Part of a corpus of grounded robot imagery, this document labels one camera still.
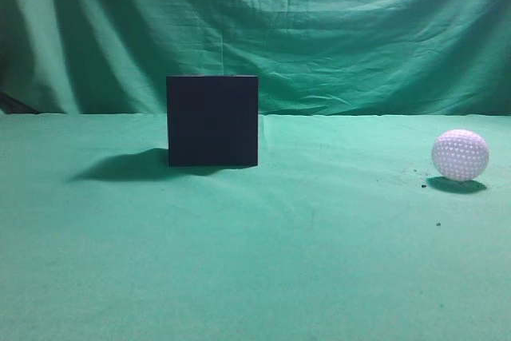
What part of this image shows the white dimpled golf ball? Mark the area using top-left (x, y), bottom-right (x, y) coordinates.
top-left (431, 129), bottom-right (489, 182)

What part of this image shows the black cube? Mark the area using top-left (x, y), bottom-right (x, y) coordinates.
top-left (166, 75), bottom-right (259, 167)

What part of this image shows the green cloth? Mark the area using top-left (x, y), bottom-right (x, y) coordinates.
top-left (1, 0), bottom-right (510, 340)

